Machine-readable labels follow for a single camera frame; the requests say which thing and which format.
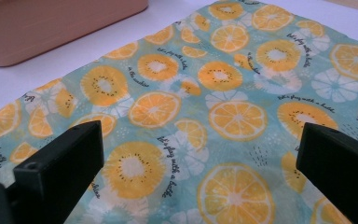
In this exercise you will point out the orange plastic tray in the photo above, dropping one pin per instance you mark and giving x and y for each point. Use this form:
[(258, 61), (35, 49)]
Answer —
[(52, 28)]

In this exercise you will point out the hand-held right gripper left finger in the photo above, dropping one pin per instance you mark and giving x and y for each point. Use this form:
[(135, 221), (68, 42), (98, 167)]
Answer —
[(59, 174)]

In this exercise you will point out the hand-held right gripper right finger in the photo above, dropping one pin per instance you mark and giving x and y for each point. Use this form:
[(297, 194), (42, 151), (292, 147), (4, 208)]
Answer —
[(341, 168)]

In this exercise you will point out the citrus print apron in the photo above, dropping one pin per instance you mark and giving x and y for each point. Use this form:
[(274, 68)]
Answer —
[(239, 87)]

